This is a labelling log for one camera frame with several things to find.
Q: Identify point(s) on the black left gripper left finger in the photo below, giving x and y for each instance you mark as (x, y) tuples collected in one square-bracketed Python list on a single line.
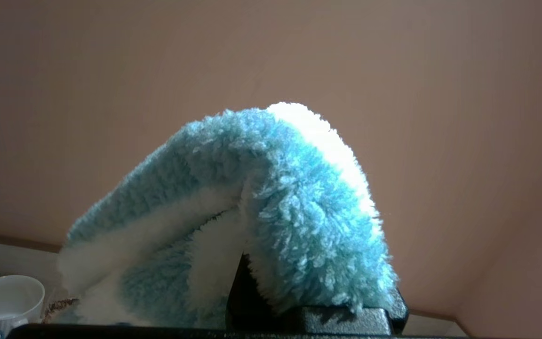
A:
[(247, 306)]

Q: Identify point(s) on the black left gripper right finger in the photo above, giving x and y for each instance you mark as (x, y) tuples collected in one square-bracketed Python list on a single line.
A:
[(346, 322)]

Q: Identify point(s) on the teal white striped towel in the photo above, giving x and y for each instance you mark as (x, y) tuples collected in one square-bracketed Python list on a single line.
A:
[(275, 197)]

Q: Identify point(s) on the white ceramic cup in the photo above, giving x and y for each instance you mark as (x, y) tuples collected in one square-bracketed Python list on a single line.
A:
[(7, 301)]

